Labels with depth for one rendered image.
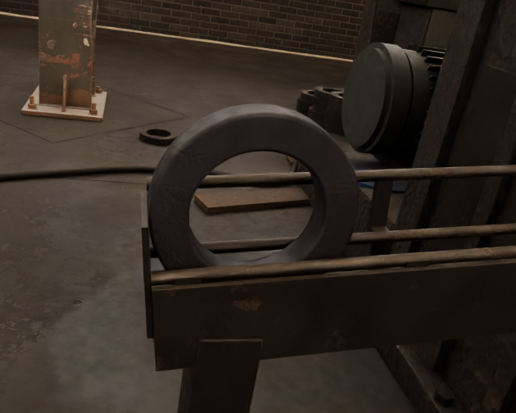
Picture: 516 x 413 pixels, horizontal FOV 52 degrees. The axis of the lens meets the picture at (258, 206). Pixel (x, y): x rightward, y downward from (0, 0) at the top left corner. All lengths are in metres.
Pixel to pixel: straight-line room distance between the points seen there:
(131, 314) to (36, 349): 0.24
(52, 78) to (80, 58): 0.18
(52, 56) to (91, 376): 2.04
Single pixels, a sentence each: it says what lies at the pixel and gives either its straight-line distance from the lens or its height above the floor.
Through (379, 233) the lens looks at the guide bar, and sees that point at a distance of 0.56.
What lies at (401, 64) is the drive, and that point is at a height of 0.63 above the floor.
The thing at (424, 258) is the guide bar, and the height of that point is 0.62.
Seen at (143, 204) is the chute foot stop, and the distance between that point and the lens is 0.46.
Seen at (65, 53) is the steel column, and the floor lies 0.30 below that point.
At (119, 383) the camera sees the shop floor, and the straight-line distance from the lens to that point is 1.22.
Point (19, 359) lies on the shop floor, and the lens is 1.29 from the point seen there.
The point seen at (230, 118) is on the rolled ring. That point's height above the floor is 0.72.
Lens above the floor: 0.83
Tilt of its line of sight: 23 degrees down
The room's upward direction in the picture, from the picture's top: 10 degrees clockwise
